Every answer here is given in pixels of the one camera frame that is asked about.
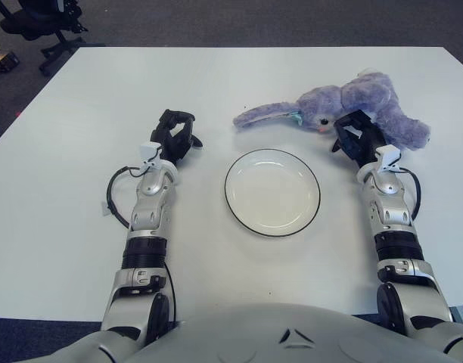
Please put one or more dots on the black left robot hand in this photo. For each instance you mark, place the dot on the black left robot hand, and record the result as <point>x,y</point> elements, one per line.
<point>173,143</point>

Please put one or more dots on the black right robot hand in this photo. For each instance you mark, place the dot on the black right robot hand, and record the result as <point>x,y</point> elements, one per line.
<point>358,140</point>

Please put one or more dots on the purple plush bunny doll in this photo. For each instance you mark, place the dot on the purple plush bunny doll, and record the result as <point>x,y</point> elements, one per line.
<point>330,102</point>

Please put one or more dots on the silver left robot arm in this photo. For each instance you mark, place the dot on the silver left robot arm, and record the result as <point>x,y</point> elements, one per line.
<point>148,211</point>

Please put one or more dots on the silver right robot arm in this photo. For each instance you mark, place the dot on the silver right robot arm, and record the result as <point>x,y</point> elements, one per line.
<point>390,211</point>

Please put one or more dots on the white plate with black rim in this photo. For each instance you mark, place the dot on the white plate with black rim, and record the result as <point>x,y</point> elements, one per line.
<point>273,193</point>

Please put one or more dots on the white left wrist sensor box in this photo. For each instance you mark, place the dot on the white left wrist sensor box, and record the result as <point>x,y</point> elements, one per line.
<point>149,149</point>

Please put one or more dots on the white wrist sensor box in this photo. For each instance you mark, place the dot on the white wrist sensor box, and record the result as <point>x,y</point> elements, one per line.
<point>388,155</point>
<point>149,149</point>

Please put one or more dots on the white right wrist sensor box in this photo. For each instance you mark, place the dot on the white right wrist sensor box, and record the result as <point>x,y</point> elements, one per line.
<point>388,155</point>

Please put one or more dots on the black office chair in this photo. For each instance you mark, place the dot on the black office chair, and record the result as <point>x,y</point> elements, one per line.
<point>31,22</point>

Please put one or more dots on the small cardboard box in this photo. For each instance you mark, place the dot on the small cardboard box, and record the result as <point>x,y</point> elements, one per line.
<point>2,60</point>

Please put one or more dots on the grey robot torso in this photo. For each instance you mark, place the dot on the grey robot torso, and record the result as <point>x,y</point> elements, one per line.
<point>254,332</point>

